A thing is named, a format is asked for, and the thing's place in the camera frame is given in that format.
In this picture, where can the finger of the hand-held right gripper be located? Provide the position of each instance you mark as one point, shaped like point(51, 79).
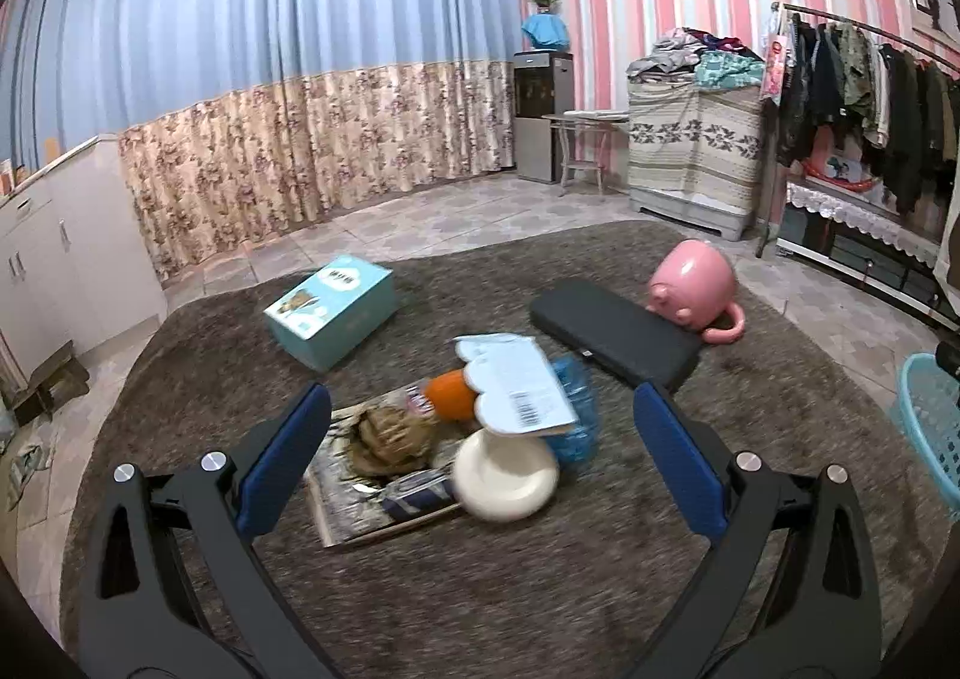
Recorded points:
point(950, 360)

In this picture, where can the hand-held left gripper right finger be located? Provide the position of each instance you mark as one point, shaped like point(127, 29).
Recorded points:
point(679, 454)

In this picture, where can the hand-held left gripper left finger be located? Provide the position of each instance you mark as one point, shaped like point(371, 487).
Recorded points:
point(289, 454)

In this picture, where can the light blue plastic basket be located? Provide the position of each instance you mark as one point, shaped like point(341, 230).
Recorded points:
point(926, 424)

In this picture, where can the printed magazine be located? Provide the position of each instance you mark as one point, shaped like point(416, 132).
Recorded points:
point(337, 499)

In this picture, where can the brown crumpled paper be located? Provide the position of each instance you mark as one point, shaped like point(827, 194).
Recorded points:
point(390, 439)

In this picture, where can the blue plastic bag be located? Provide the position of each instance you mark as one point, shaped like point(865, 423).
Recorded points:
point(577, 424)

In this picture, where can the low black white cabinet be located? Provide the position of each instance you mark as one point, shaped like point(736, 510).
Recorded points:
point(870, 266)

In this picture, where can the blue striped packet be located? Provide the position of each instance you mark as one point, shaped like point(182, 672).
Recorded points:
point(416, 491)

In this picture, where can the black flat case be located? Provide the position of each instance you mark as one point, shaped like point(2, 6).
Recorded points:
point(615, 334)

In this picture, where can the teal cardboard box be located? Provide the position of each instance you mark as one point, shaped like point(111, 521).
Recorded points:
point(330, 311)

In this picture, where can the white lace cloth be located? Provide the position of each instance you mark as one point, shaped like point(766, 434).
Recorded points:
point(862, 214)

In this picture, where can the small orange fruit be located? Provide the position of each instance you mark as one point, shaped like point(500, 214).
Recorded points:
point(450, 394)

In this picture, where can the pink pig mug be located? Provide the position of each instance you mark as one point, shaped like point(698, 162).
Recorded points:
point(690, 281)

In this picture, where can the white paper label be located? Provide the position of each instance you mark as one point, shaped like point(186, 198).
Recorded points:
point(510, 379)

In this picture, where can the brown shaggy rug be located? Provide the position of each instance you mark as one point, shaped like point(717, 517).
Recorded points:
point(525, 589)

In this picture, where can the small wooden stool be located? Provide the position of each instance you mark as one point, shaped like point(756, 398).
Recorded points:
point(52, 379)

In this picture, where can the crumpled printed wrapper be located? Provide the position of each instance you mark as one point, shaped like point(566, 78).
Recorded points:
point(26, 473)

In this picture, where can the row of hanging clothes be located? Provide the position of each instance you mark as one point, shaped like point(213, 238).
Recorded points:
point(885, 101)

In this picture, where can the patterned beige cloth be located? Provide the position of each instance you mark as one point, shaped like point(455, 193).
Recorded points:
point(690, 139)

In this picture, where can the pink hanging bag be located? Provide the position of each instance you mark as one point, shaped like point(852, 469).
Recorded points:
point(776, 67)

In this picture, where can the small side table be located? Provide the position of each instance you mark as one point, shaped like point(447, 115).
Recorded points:
point(585, 118)

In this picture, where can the metal clothes rack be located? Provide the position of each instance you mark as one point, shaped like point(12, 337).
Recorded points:
point(855, 22)

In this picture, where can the grey water dispenser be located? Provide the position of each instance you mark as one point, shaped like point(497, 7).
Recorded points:
point(536, 124)

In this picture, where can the pile of clothes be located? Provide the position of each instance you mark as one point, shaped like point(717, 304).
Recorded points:
point(690, 60)

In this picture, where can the small beige box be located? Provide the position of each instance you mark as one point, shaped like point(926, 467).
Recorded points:
point(6, 176)

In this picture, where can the blue and floral curtain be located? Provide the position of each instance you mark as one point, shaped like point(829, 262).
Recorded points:
point(262, 48)

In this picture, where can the blue covered water bottle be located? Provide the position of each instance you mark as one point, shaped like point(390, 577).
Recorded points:
point(545, 32)

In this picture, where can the small potted plant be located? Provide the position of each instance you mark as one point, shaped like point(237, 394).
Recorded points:
point(545, 3)

